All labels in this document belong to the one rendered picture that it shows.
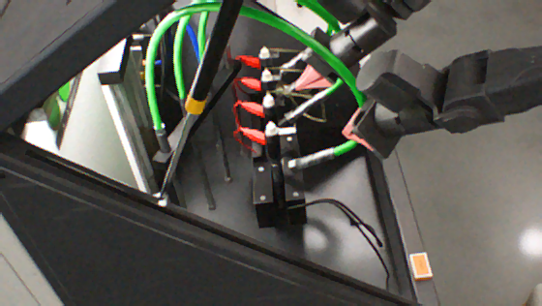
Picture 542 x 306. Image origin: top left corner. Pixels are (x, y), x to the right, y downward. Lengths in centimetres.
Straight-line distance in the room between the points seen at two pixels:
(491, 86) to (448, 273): 160
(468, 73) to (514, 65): 6
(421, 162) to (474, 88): 190
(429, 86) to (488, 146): 199
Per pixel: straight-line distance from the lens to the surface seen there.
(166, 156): 108
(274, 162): 109
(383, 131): 79
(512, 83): 65
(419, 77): 70
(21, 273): 82
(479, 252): 229
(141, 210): 68
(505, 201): 248
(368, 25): 87
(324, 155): 93
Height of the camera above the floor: 183
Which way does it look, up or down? 45 degrees down
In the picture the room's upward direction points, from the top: 7 degrees counter-clockwise
